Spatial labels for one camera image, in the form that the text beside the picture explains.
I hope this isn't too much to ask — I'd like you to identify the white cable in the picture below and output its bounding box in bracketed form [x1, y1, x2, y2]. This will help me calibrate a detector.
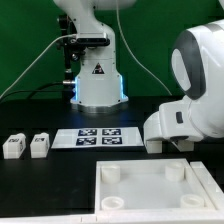
[0, 33, 78, 98]

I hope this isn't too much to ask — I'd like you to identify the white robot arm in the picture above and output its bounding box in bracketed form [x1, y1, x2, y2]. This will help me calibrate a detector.
[53, 0, 224, 142]

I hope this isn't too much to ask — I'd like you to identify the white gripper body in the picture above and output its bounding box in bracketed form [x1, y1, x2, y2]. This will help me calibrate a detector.
[143, 112, 174, 142]

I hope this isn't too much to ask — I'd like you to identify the white square tabletop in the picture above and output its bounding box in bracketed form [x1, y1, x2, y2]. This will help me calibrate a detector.
[95, 159, 215, 212]

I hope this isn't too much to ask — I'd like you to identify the paper sheet with AprilTags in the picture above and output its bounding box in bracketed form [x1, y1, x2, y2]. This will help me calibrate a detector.
[52, 127, 143, 149]

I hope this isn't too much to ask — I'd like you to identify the black cable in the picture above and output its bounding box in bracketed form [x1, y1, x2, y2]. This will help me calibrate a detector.
[0, 81, 76, 103]

